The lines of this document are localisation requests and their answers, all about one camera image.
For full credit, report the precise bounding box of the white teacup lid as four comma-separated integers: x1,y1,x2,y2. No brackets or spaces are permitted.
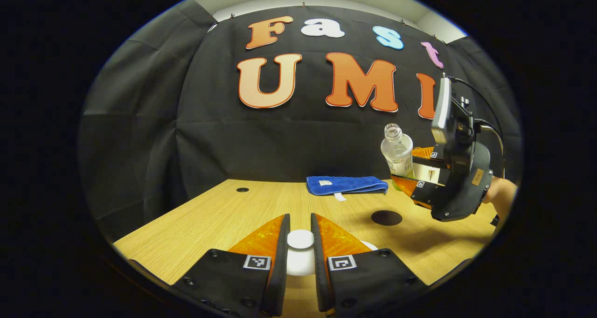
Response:
285,229,318,277

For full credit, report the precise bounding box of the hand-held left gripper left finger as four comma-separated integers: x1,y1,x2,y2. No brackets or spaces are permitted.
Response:
173,214,291,318

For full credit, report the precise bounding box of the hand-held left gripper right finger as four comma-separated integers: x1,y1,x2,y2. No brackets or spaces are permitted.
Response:
311,213,427,316

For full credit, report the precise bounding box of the dark round coaster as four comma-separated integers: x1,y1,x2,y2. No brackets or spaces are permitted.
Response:
371,210,403,227

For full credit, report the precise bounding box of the blue folded towel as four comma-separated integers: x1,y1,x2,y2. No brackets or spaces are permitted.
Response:
306,176,389,202

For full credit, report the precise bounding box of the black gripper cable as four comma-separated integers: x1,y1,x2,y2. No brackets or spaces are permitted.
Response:
448,77,508,179

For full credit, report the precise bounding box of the clear water bottle green label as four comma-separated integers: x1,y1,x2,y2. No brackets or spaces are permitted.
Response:
381,123,415,191

